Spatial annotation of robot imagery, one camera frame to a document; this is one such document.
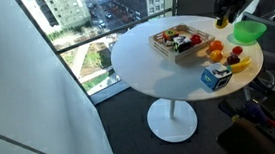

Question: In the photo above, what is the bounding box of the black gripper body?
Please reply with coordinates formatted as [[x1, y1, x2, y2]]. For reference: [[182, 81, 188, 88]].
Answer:
[[223, 0, 251, 15]]

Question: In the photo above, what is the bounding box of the green plastic bowl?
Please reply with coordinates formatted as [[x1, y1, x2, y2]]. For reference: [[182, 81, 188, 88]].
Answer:
[[232, 18, 269, 44]]

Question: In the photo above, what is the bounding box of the toy orange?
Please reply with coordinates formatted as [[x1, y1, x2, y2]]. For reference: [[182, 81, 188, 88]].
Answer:
[[208, 38, 226, 54]]

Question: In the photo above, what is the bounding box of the red toy strawberry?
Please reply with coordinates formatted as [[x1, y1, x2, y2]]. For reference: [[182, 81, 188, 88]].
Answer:
[[231, 45, 244, 57]]

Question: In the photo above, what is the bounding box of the red toy apple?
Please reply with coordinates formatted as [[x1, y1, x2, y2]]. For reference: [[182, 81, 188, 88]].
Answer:
[[189, 33, 204, 47]]

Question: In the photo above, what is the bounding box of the yellow orange toy peach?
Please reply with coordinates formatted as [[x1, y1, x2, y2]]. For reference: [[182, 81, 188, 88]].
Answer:
[[208, 48, 224, 64]]

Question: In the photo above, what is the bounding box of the dark red toy plum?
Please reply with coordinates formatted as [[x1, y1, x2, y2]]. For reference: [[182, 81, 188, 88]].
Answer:
[[226, 53, 242, 66]]

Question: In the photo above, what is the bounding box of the white black toy cube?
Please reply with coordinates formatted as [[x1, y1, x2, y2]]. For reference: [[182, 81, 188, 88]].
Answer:
[[171, 34, 194, 55]]

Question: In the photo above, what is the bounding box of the yellow toy banana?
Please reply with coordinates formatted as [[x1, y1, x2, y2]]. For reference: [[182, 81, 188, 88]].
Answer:
[[226, 56, 253, 74]]

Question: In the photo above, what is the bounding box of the colorful toy cube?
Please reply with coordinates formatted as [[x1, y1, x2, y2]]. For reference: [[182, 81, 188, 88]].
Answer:
[[162, 28, 180, 43]]

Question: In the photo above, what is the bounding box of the large printed toy cube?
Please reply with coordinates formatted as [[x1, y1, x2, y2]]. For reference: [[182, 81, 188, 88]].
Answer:
[[199, 61, 235, 92]]

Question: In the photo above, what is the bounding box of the wooden tray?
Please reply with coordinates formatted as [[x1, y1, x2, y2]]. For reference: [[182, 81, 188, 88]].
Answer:
[[147, 20, 218, 67]]

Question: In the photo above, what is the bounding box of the blue red clamp tool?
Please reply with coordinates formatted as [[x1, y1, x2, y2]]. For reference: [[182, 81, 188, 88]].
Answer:
[[239, 96, 275, 131]]

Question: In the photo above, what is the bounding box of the brown cardboard box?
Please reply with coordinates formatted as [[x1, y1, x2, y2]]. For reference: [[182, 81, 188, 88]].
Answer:
[[215, 114, 275, 154]]

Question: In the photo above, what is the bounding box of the white table pedestal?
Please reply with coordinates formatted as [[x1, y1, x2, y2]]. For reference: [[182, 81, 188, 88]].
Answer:
[[145, 95, 200, 146]]

